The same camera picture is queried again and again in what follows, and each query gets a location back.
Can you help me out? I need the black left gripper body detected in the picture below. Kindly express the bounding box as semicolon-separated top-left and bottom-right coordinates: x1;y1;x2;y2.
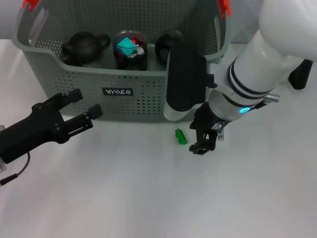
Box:
0;104;67;164

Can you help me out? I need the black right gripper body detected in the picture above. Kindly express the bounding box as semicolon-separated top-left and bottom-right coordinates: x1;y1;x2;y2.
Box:
189;101;224;131

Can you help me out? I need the green stepped brick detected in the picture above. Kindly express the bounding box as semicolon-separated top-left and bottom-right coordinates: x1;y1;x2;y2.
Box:
174;128;190;145

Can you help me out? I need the teal square plate brick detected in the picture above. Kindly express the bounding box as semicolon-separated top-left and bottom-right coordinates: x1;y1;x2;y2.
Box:
116;37;137;57

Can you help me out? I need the grey perforated storage bin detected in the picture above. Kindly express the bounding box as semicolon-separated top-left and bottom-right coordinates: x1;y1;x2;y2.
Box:
11;0;232;123

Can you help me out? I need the black clay teapot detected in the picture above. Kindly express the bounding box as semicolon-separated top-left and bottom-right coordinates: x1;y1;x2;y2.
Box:
60;31;111;65

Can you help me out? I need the glass teapot black handle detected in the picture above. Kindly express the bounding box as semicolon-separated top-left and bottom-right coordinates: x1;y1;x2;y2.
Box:
288;59;313;90

